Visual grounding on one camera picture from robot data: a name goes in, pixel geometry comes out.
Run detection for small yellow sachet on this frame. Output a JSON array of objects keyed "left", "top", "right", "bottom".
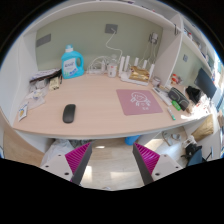
[{"left": 17, "top": 103, "right": 29, "bottom": 122}]

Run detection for clear plastic bottle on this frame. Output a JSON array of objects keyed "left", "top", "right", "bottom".
[{"left": 107, "top": 54, "right": 119, "bottom": 78}]

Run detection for white wall charger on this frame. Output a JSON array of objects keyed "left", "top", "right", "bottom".
[{"left": 148, "top": 32, "right": 159, "bottom": 44}]

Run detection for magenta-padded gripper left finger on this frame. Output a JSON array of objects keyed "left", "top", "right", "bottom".
[{"left": 40, "top": 142, "right": 93, "bottom": 186}]

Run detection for grey plastic bag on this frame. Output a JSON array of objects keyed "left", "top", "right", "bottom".
[{"left": 41, "top": 138, "right": 91, "bottom": 166}]

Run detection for green small pack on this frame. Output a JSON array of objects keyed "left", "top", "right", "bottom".
[{"left": 171, "top": 100, "right": 182, "bottom": 112}]

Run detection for white shelf unit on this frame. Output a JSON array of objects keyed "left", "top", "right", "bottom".
[{"left": 19, "top": 0, "right": 221, "bottom": 88}]

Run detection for white cable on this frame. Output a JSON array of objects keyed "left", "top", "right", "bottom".
[{"left": 105, "top": 29, "right": 118, "bottom": 58}]

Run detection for small red jars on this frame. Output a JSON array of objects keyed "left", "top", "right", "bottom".
[{"left": 171, "top": 73, "right": 183, "bottom": 85}]

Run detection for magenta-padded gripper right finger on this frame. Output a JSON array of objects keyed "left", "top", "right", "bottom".
[{"left": 132, "top": 142, "right": 184, "bottom": 186}]

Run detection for gold foil bag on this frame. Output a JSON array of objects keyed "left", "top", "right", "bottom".
[{"left": 129, "top": 65, "right": 150, "bottom": 83}]

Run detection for dark paper stack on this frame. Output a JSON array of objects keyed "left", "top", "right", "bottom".
[{"left": 29, "top": 68, "right": 63, "bottom": 84}]

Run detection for small cream box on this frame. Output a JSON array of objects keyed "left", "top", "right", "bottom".
[{"left": 49, "top": 77, "right": 61, "bottom": 91}]

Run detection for grey wall outlet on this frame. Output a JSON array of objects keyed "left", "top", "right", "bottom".
[{"left": 104, "top": 23, "right": 119, "bottom": 35}]

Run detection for dark grey pouch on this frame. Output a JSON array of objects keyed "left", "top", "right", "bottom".
[{"left": 167, "top": 86, "right": 190, "bottom": 111}]

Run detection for black monitor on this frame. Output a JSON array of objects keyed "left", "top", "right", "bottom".
[{"left": 193, "top": 67, "right": 218, "bottom": 100}]

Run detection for grey wall plate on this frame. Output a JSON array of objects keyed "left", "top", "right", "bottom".
[{"left": 35, "top": 33, "right": 52, "bottom": 48}]

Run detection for white router with antennas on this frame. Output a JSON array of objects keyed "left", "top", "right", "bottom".
[{"left": 118, "top": 55, "right": 156, "bottom": 87}]

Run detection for clear plastic bags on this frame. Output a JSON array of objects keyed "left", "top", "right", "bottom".
[{"left": 24, "top": 79, "right": 49, "bottom": 111}]

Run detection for small silver can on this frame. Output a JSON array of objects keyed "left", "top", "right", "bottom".
[{"left": 151, "top": 76, "right": 162, "bottom": 88}]

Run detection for blue detergent bottle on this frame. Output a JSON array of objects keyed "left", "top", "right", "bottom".
[{"left": 60, "top": 44, "right": 85, "bottom": 80}]

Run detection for pink mouse pad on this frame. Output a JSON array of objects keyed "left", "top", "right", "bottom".
[{"left": 116, "top": 88, "right": 164, "bottom": 117}]

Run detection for green marker pen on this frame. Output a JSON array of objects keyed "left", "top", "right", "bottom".
[{"left": 166, "top": 106, "right": 177, "bottom": 121}]

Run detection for blue bin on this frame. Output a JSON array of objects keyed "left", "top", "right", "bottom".
[{"left": 124, "top": 134, "right": 141, "bottom": 146}]

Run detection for black computer mouse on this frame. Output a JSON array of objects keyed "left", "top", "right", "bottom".
[{"left": 62, "top": 103, "right": 77, "bottom": 124}]

